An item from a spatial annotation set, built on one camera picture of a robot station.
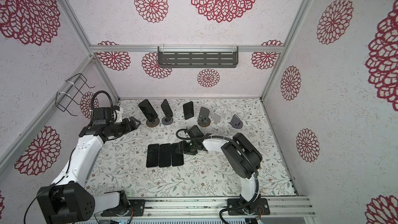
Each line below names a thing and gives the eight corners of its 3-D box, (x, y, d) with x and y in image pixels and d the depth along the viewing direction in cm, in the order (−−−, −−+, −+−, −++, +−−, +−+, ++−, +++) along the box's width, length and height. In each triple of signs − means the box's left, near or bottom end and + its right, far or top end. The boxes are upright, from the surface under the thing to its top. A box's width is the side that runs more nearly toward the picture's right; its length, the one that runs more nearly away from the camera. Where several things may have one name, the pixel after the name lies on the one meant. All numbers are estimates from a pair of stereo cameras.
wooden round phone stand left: (148, 129, 105) (146, 124, 101) (147, 124, 108) (145, 120, 104) (160, 124, 108) (159, 120, 104) (159, 120, 110) (157, 116, 106)
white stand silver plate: (209, 124, 108) (210, 115, 100) (213, 120, 110) (214, 111, 102) (217, 129, 105) (218, 120, 98) (220, 125, 108) (222, 116, 100)
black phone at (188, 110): (184, 121, 109) (182, 104, 96) (190, 114, 114) (189, 97, 100) (189, 123, 108) (188, 107, 95) (195, 116, 112) (194, 99, 99)
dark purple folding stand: (235, 131, 104) (238, 124, 99) (228, 123, 109) (230, 116, 103) (240, 128, 106) (242, 122, 100) (233, 120, 110) (234, 114, 104)
